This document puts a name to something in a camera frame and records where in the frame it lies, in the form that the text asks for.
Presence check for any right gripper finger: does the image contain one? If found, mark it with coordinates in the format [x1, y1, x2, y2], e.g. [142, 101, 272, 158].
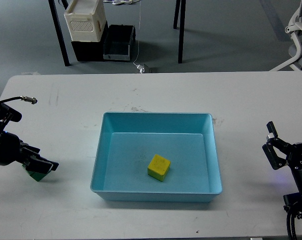
[262, 121, 295, 170]

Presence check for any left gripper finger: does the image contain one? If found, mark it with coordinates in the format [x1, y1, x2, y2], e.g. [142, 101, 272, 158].
[22, 154, 59, 174]
[19, 141, 40, 158]

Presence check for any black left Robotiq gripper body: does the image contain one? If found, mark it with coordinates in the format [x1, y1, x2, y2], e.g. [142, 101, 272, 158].
[0, 131, 23, 166]

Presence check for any green block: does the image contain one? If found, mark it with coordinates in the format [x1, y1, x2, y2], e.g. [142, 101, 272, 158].
[22, 164, 51, 182]

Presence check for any yellow block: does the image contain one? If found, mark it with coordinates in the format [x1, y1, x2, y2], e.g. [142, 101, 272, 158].
[147, 154, 171, 182]

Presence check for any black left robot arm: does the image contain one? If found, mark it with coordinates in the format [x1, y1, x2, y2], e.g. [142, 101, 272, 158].
[0, 96, 59, 175]

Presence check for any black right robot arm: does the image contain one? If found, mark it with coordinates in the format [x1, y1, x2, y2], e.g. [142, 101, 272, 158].
[262, 121, 302, 240]

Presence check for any white office chair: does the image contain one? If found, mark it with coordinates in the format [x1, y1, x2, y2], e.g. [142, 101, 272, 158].
[271, 1, 302, 71]

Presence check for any light blue plastic tray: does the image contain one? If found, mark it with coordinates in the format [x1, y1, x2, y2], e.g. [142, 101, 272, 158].
[90, 112, 223, 203]

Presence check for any black crate under white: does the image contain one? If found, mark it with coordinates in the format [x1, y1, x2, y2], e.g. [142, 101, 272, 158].
[71, 22, 109, 62]

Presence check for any white plastic crate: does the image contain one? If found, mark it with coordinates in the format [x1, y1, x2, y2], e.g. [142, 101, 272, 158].
[64, 0, 107, 43]

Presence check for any black open bin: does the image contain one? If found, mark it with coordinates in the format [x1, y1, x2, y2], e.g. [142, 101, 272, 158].
[103, 24, 136, 61]

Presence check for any black table leg right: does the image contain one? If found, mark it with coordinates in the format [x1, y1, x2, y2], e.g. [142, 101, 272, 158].
[173, 0, 186, 64]

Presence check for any white power adapter with cable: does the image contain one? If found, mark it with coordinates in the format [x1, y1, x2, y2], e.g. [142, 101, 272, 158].
[133, 0, 146, 74]

